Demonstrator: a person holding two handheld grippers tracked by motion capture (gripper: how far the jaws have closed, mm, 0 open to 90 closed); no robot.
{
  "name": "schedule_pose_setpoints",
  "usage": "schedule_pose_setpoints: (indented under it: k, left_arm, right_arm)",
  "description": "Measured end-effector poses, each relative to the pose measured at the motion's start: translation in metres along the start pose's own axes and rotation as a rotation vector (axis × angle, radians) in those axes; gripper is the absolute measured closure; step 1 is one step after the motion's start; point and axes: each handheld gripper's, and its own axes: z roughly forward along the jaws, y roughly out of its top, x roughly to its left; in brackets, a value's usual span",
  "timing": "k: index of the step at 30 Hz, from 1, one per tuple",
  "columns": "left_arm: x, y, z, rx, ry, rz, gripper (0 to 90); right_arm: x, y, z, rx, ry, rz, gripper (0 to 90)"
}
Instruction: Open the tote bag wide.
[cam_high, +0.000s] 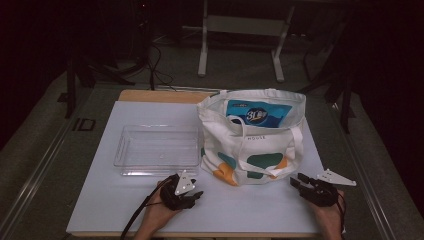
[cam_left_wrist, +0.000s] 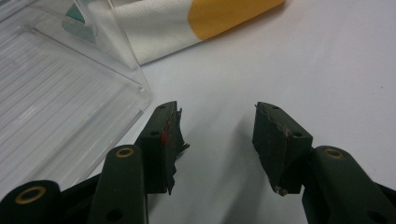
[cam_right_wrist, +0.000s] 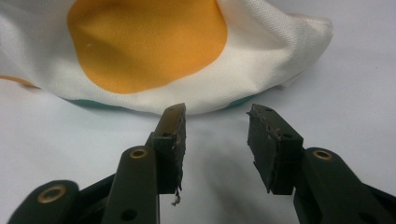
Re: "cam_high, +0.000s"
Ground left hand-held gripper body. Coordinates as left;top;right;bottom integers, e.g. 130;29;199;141
159;169;198;211

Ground blue snack bag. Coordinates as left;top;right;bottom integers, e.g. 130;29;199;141
225;99;294;129

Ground left hand-held gripper cable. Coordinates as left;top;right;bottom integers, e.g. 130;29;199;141
119;174;176;240

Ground person's right hand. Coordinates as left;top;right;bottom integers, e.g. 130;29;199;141
308;189;346;232

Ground black floor cables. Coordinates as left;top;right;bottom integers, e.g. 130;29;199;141
145;43;175;92

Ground white printed tote bag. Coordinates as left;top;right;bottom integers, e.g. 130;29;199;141
196;88;307;187

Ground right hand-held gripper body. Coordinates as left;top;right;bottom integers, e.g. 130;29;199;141
300;168;357;208

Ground clear plastic container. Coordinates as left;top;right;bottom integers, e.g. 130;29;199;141
113;124;201;177

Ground black stand legs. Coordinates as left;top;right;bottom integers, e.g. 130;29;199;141
288;66;357;135
57;56;136;119

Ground person's left hand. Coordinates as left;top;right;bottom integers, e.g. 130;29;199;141
141;181;183;231

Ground black floor bracket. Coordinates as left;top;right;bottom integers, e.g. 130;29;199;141
72;117;97;132

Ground metal floor rail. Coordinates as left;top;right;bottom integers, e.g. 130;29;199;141
0;116;78;240
328;103;398;240

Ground hand-held gripper cable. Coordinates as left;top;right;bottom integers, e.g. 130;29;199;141
335;192;348;234
119;174;176;240

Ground right hand-held gripper cable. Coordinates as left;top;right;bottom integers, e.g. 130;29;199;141
335;192;348;234

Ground white metal stand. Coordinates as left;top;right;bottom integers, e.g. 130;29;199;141
198;0;296;83

